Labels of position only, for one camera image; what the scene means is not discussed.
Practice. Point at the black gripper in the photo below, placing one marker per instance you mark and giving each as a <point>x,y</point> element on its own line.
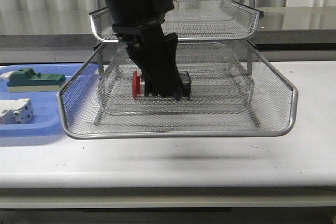
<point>136,3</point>

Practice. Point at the red emergency stop button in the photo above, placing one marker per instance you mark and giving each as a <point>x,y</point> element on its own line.
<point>143,87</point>

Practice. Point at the silver mesh top tray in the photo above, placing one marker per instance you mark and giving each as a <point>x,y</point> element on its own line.
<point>187,20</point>

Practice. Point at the blue plastic tray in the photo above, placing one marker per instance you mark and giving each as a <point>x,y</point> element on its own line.
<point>45,119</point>

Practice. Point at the white circuit breaker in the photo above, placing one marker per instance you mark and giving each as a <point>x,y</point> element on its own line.
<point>18,111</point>

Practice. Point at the green and beige switch block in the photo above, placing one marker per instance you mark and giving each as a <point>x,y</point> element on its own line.
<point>28,80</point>

